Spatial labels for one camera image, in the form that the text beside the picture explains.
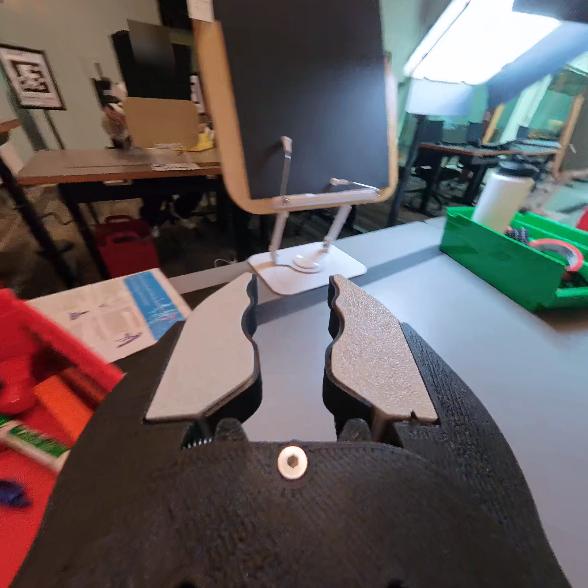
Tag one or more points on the red toy block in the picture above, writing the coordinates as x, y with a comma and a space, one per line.
16, 390

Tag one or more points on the white panel on pole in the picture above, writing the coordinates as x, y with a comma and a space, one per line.
436, 99

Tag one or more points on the black monitor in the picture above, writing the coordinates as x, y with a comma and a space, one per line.
151, 59

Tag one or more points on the framed marker poster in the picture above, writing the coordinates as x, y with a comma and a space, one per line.
32, 78

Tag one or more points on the black board on white stand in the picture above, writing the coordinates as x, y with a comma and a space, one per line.
312, 92

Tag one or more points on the green plastic bin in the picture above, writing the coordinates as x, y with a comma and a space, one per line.
496, 262

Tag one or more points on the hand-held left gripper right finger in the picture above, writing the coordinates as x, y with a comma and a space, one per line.
376, 358

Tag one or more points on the orange block strip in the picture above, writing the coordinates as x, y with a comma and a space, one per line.
64, 404

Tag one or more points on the brown wooden desk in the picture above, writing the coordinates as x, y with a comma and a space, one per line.
92, 165

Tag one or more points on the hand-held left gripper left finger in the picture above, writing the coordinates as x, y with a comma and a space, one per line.
206, 358

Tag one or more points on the dark office desk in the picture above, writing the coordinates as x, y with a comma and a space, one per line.
459, 149

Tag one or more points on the white paper with blue band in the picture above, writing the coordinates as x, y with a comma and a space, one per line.
115, 312

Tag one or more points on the beige cardboard sheet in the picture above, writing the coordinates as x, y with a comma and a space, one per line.
160, 121

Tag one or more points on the red lidded container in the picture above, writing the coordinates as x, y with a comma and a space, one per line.
126, 248

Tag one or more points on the white water bottle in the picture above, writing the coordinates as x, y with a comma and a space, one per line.
500, 197

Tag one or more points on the red plastic bin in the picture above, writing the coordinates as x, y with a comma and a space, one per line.
18, 321

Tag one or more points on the black remote control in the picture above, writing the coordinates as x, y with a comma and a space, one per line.
517, 234

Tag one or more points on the red tape roll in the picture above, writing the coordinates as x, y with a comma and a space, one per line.
579, 264

